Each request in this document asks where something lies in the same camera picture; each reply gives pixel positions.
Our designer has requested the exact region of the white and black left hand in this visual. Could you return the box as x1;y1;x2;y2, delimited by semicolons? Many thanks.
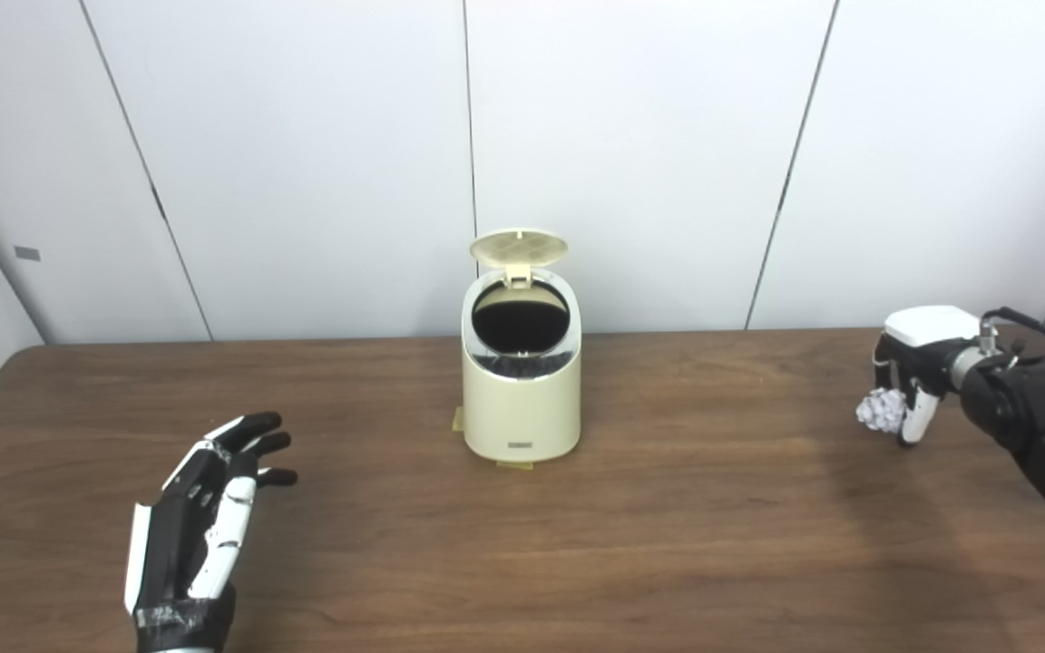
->
123;413;298;653

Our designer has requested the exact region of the white and black right hand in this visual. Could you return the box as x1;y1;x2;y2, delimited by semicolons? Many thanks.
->
872;306;986;447

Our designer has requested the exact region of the white paper ball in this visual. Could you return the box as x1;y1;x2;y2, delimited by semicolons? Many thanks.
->
855;388;906;434

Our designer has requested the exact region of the cream-colored bin body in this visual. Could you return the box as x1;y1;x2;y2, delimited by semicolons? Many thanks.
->
461;268;582;465

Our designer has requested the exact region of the round cream bin lid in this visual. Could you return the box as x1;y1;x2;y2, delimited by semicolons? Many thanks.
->
470;229;570;289

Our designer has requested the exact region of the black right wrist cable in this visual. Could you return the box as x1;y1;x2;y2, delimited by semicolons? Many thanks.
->
981;307;1045;382

